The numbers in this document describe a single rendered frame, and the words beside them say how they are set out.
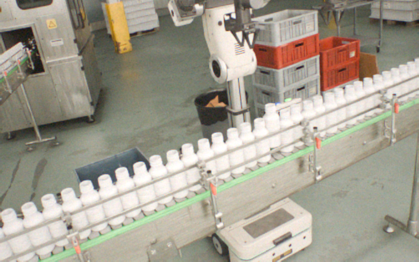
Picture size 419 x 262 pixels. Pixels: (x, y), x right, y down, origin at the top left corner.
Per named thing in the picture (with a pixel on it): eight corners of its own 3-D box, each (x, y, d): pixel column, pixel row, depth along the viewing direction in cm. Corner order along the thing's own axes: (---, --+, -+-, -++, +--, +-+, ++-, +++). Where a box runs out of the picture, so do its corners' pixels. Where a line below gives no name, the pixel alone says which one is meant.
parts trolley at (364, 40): (338, 67, 549) (337, -2, 509) (312, 60, 595) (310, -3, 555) (385, 51, 590) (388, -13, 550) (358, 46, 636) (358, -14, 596)
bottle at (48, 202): (74, 242, 115) (57, 199, 108) (54, 249, 113) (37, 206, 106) (72, 232, 120) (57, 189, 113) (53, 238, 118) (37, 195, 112)
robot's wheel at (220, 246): (217, 234, 231) (225, 231, 233) (207, 232, 246) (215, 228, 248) (226, 259, 230) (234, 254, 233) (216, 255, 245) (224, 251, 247)
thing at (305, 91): (280, 113, 373) (279, 92, 364) (253, 104, 405) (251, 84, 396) (321, 95, 402) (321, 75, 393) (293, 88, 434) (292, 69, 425)
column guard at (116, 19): (118, 53, 851) (106, 4, 806) (113, 52, 883) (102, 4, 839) (134, 50, 866) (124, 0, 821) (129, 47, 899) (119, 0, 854)
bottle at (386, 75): (393, 108, 169) (395, 73, 163) (380, 110, 170) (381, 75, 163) (389, 103, 175) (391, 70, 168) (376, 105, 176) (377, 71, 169)
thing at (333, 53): (323, 72, 400) (323, 52, 391) (296, 65, 433) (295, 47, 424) (360, 58, 426) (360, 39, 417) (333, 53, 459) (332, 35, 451)
